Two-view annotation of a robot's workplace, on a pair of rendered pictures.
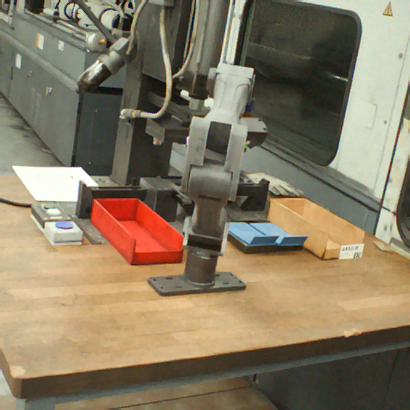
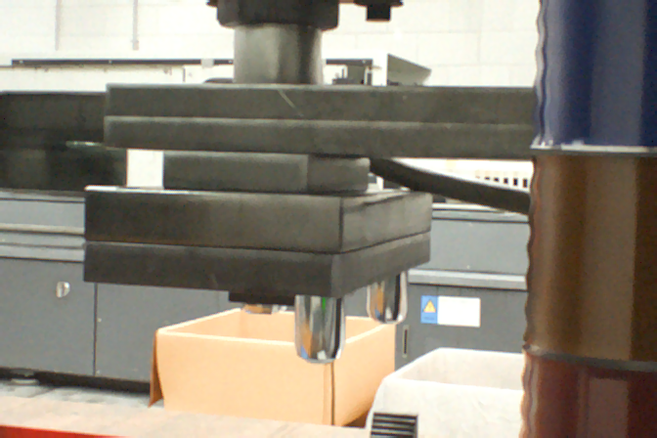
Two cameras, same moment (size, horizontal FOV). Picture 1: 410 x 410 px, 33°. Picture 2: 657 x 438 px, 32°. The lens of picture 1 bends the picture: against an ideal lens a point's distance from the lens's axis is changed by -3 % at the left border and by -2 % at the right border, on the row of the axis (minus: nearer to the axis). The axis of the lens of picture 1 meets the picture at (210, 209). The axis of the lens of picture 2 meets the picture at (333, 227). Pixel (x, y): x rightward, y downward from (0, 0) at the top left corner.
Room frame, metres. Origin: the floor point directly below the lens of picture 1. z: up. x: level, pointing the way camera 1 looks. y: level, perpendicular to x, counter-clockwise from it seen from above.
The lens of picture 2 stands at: (2.11, -0.23, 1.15)
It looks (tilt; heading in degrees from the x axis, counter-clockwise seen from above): 3 degrees down; 137
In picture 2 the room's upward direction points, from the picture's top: 2 degrees clockwise
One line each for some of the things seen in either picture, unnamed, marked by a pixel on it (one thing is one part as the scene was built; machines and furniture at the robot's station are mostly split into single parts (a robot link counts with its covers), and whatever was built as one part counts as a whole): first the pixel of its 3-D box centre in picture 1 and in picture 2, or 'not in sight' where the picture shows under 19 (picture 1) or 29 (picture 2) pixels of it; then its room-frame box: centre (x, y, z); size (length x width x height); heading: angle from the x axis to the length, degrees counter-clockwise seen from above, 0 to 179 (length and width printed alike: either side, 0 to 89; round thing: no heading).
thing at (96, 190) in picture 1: (117, 197); not in sight; (1.64, 0.23, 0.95); 0.15 x 0.03 x 0.10; 122
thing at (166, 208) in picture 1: (181, 201); not in sight; (1.74, 0.08, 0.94); 0.20 x 0.10 x 0.07; 122
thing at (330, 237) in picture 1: (314, 228); not in sight; (1.72, -0.27, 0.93); 0.25 x 0.13 x 0.08; 32
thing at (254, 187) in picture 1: (235, 192); not in sight; (1.86, -0.06, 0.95); 0.15 x 0.03 x 0.10; 122
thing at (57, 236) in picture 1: (62, 238); not in sight; (1.43, 0.31, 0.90); 0.07 x 0.07 x 0.06; 32
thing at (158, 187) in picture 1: (183, 185); not in sight; (1.74, 0.08, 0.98); 0.20 x 0.10 x 0.01; 122
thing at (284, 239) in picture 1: (278, 230); not in sight; (1.65, -0.17, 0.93); 0.15 x 0.07 x 0.03; 32
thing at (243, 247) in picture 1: (257, 235); not in sight; (1.65, -0.13, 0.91); 0.17 x 0.16 x 0.02; 122
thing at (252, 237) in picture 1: (249, 229); not in sight; (1.61, -0.10, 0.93); 0.15 x 0.07 x 0.03; 32
